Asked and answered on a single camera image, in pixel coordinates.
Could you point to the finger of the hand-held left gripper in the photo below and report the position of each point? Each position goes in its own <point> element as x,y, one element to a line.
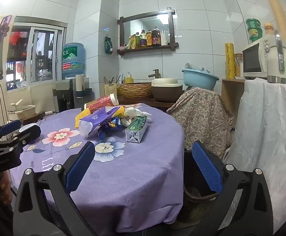
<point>30,134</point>
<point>9,127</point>

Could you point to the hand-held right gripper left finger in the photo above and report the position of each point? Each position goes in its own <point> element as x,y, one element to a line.
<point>79,168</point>

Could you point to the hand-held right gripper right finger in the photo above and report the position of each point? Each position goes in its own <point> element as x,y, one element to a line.
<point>206,169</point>

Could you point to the white yogurt cup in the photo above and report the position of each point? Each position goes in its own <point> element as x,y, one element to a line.
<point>27,127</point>

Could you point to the brown trash bin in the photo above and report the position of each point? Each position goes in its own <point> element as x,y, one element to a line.
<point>194,177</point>

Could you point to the blue candy wrapper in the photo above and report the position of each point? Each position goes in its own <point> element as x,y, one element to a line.
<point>108,125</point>

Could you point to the purple snack bag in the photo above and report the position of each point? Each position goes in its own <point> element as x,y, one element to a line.
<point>96,116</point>

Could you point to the green white carton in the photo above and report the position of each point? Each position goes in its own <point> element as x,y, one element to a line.
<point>135,130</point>

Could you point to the red patterned paper tube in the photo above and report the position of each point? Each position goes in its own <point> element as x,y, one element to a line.
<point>101,102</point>

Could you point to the yellow snack wrapper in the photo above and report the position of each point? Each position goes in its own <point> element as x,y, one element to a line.
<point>120,111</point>

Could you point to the white tissue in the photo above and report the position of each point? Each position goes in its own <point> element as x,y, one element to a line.
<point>133,111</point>

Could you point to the cream cooking pot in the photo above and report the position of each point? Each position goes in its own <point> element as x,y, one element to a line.
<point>20,111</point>

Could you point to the grey water dispenser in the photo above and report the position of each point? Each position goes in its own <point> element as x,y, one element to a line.
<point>64,95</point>

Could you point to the floral paisley cover cloth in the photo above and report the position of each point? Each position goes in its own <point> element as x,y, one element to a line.
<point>199,118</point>

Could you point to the purple floral tablecloth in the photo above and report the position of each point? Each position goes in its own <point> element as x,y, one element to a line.
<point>133,177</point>

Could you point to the white cover cloth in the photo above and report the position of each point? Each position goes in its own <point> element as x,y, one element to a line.
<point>268,140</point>

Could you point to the white paper cup stack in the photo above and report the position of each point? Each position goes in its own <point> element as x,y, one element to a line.
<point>79,84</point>

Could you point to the light wooden cabinet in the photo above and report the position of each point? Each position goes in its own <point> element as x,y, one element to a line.
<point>231,98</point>

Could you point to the sliding window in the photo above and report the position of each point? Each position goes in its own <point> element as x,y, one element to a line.
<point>42,54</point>

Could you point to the beige chopstick holder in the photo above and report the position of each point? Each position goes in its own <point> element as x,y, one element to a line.
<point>109,89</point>

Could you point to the brown and white pot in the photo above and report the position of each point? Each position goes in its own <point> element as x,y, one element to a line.
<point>166,93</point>

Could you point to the blue water jug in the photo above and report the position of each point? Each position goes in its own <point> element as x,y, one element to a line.
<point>73,59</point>

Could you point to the light blue plastic basin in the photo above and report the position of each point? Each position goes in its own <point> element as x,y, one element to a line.
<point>199,80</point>

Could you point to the dark wooden washstand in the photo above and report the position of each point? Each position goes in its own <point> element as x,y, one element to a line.
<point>145,100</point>

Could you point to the wicker basket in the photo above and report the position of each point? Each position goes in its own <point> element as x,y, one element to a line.
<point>135,91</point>

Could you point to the smartphone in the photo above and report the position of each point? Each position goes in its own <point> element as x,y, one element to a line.
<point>3,27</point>

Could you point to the yellow soap dispenser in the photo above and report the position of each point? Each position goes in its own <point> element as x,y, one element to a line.
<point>129,80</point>

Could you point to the bronze faucet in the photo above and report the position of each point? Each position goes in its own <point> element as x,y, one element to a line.
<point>157,73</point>

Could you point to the glass storage jar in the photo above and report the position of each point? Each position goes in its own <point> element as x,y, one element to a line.
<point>238,66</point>

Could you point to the yellow wrap roll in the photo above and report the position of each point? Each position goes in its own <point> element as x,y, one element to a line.
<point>230,61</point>

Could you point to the white microwave oven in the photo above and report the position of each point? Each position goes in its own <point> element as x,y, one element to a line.
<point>252,61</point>

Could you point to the white electric kettle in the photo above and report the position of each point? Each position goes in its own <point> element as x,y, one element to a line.
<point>273,64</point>

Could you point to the row of condiment bottles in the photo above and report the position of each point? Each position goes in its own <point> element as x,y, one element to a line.
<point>155,38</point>

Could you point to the green instant noodle bowl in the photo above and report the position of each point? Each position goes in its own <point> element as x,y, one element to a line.
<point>253,24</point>
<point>255,35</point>

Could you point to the jar with beige lid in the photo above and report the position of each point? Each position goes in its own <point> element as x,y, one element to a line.
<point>269,29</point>

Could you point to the dark wood framed mirror shelf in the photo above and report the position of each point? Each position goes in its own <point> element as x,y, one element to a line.
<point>143,24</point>

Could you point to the green wall packet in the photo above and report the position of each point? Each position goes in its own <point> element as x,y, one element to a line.
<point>108,45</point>

